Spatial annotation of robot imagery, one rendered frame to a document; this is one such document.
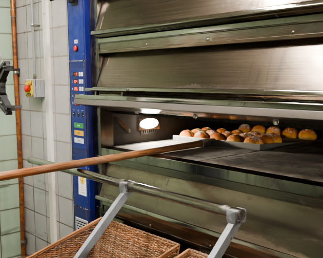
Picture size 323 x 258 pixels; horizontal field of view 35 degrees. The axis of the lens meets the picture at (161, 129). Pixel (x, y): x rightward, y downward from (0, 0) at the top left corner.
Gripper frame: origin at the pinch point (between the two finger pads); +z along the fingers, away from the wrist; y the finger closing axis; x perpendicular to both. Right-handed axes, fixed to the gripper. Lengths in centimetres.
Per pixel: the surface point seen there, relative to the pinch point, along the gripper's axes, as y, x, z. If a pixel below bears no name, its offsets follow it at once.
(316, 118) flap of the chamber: 8, -39, 100
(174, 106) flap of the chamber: 7, -40, 42
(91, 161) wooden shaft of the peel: 28.7, -24.0, 11.3
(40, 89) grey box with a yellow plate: 3, -54, -83
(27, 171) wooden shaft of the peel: 28.7, 3.0, 12.7
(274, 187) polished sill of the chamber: 33, -54, 75
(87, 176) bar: 32.4, -17.2, 19.5
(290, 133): 28, -145, 18
